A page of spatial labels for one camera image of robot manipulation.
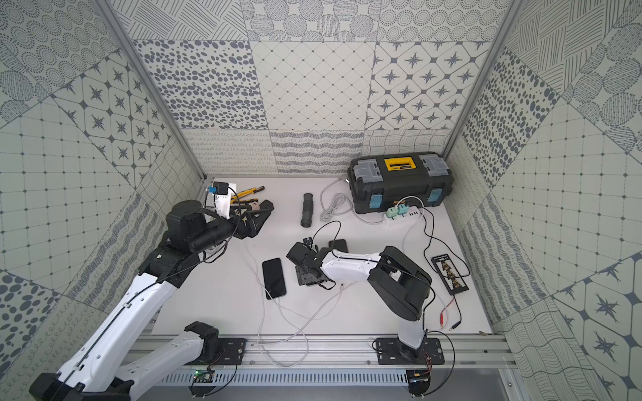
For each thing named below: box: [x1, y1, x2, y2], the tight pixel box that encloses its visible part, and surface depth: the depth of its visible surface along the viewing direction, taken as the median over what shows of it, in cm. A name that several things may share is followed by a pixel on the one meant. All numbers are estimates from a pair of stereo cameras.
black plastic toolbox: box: [347, 152, 454, 214], surface depth 100 cm
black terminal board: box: [430, 253, 469, 296], surface depth 90 cm
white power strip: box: [383, 206, 424, 224], surface depth 106 cm
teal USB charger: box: [397, 203, 410, 218], surface depth 103 cm
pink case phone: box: [328, 238, 349, 254], surface depth 100 cm
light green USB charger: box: [386, 207, 399, 220], surface depth 102 cm
